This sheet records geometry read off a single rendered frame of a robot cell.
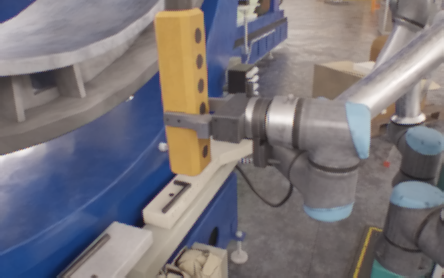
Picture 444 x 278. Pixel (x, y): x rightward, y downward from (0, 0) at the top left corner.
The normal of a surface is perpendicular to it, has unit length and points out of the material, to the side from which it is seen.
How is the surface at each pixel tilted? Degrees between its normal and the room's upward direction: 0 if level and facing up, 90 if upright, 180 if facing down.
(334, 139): 92
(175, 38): 90
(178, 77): 90
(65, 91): 94
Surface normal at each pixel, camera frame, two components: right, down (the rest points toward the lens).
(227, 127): -0.37, 0.39
